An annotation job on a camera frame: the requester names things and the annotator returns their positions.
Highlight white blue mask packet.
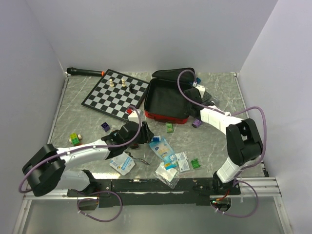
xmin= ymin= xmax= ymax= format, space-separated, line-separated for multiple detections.
xmin=110 ymin=152 xmax=136 ymax=176

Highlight small green box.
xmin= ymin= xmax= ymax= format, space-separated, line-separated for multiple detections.
xmin=165 ymin=122 xmax=174 ymax=133

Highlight red black medicine bag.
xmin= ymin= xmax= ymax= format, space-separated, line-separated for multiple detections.
xmin=144 ymin=67 xmax=195 ymax=124

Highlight brown medicine bottle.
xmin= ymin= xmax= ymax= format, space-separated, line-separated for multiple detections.
xmin=130 ymin=144 xmax=139 ymax=149

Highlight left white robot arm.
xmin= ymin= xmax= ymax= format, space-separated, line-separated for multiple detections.
xmin=19 ymin=121 xmax=154 ymax=197

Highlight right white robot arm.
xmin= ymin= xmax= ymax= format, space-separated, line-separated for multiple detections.
xmin=179 ymin=87 xmax=265 ymax=194

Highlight purple tube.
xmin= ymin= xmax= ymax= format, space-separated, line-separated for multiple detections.
xmin=192 ymin=118 xmax=202 ymax=128

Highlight grey lego baseplate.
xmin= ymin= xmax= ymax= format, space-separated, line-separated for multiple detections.
xmin=202 ymin=91 xmax=212 ymax=106

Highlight purple toy block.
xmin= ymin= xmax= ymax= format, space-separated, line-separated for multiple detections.
xmin=101 ymin=122 xmax=110 ymax=132

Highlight blue cotton swab bag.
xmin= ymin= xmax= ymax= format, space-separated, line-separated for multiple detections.
xmin=149 ymin=137 xmax=177 ymax=170

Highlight black white chessboard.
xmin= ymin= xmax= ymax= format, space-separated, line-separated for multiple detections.
xmin=81 ymin=69 xmax=149 ymax=122

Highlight white alcohol pad packet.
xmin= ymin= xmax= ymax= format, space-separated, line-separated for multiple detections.
xmin=175 ymin=152 xmax=188 ymax=161

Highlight white chess piece left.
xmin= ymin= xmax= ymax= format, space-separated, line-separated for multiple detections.
xmin=109 ymin=79 xmax=114 ymax=87

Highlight green yellow toy block car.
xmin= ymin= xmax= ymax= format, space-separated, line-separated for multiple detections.
xmin=69 ymin=133 xmax=82 ymax=146

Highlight green plastic clip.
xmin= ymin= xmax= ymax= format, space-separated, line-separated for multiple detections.
xmin=191 ymin=158 xmax=200 ymax=169

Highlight white blue pad packet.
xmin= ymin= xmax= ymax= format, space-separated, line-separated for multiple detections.
xmin=178 ymin=159 xmax=190 ymax=173

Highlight clear zip bag gauze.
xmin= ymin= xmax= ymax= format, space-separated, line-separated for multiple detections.
xmin=155 ymin=162 xmax=179 ymax=189

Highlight black microphone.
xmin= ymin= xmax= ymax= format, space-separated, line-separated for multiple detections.
xmin=66 ymin=67 xmax=105 ymax=77

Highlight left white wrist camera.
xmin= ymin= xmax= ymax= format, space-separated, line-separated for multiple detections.
xmin=128 ymin=109 xmax=143 ymax=123

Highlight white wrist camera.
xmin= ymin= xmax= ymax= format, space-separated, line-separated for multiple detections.
xmin=193 ymin=82 xmax=205 ymax=98
xmin=128 ymin=109 xmax=143 ymax=123

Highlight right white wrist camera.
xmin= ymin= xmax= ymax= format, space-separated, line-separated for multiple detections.
xmin=193 ymin=82 xmax=205 ymax=98

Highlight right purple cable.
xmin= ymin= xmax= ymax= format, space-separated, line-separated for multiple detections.
xmin=177 ymin=69 xmax=267 ymax=218

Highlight purple cable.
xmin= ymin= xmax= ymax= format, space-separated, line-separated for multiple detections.
xmin=177 ymin=69 xmax=267 ymax=218
xmin=19 ymin=105 xmax=142 ymax=222

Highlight black handled scissors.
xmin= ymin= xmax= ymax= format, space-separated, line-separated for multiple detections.
xmin=125 ymin=151 xmax=151 ymax=165

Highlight black mounting rail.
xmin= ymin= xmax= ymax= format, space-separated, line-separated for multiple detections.
xmin=67 ymin=177 xmax=241 ymax=208

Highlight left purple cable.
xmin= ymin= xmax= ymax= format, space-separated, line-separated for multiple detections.
xmin=19 ymin=105 xmax=142 ymax=222

